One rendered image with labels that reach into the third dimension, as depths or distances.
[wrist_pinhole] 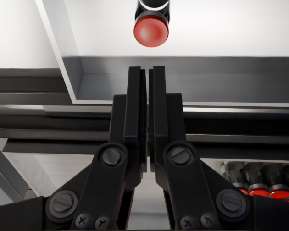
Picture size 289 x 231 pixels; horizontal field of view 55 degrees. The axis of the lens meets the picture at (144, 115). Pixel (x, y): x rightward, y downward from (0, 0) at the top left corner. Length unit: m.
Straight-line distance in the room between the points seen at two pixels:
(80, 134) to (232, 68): 0.16
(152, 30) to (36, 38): 0.11
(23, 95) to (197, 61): 0.16
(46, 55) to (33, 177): 0.19
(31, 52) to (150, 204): 0.32
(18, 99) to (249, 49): 0.20
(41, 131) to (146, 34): 0.18
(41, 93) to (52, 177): 0.20
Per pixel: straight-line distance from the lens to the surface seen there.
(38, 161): 0.41
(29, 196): 1.55
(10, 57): 0.27
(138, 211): 0.52
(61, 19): 0.21
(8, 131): 0.33
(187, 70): 0.24
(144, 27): 0.16
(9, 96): 0.28
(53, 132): 0.31
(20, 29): 0.25
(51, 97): 0.26
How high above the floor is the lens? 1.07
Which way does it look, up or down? 40 degrees down
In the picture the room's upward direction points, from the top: 175 degrees counter-clockwise
